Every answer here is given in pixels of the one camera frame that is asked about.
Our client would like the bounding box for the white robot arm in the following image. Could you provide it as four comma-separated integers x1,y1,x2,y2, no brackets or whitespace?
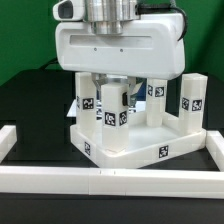
53,0,187,80

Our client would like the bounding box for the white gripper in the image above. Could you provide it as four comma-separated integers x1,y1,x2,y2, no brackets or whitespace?
55,13,185,107

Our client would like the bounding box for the white U-shaped obstacle fence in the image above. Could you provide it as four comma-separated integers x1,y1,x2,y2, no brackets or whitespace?
0,125,224,199

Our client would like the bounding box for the white desk top panel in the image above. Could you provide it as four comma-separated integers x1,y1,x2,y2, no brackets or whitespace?
70,112,206,168

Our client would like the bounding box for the fiducial marker sheet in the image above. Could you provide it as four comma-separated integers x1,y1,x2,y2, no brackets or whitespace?
67,100,146,118

